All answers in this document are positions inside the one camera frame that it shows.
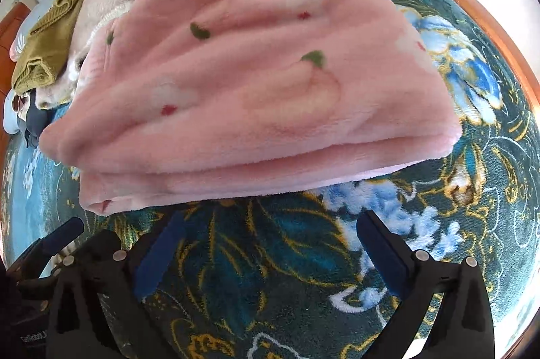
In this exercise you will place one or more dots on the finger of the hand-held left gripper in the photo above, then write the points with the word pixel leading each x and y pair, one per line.
pixel 101 243
pixel 63 236

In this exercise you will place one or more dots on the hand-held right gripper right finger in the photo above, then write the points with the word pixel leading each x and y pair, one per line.
pixel 386 257

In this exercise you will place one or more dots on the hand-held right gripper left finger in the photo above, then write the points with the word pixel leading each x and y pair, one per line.
pixel 158 257

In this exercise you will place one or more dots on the pink floral fleece pajama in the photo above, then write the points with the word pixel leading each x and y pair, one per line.
pixel 253 89

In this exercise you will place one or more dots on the blue floral plush blanket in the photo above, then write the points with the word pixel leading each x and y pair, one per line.
pixel 274 249

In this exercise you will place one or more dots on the dark navy garment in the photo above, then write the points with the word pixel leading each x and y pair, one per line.
pixel 36 120

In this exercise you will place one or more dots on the olive green knit sweater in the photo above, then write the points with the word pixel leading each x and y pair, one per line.
pixel 46 42

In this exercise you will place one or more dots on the carved wooden headboard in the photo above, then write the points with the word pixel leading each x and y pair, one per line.
pixel 8 30

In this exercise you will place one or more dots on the cream fuzzy garment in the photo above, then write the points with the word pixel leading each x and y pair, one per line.
pixel 105 0

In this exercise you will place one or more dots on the wooden bed side rail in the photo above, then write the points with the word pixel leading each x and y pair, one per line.
pixel 498 30

